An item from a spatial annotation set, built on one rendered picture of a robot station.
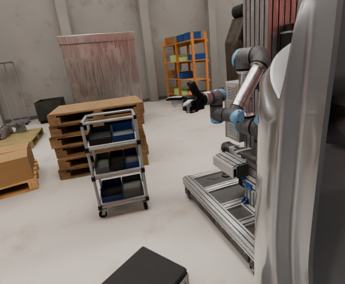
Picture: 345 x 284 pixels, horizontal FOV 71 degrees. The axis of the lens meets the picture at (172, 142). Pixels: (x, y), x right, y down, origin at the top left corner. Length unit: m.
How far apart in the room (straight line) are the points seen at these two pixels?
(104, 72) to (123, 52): 0.65
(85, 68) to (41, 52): 3.68
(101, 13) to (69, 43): 3.84
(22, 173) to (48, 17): 6.68
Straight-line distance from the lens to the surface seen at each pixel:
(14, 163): 3.65
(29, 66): 9.51
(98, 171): 2.46
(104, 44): 6.01
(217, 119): 1.42
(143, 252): 1.65
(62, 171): 3.74
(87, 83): 5.96
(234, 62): 1.61
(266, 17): 1.74
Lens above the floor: 1.44
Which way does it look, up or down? 18 degrees down
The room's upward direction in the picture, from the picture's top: 6 degrees counter-clockwise
